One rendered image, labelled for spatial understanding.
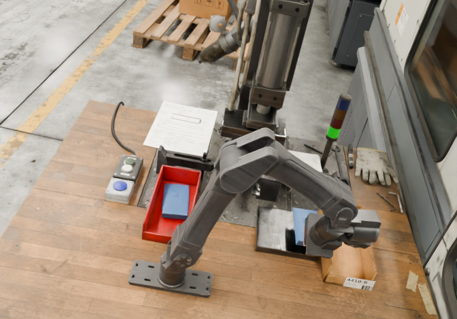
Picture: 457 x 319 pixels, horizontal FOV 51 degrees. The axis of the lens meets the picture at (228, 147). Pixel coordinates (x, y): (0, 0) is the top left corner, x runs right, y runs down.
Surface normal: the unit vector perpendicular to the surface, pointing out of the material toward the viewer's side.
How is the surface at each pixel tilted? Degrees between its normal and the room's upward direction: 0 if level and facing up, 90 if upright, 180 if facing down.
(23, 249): 0
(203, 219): 89
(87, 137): 0
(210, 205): 92
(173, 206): 0
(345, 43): 90
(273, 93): 90
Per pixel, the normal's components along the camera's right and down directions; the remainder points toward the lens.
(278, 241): 0.16, -0.80
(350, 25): -0.14, 0.57
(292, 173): 0.12, 0.59
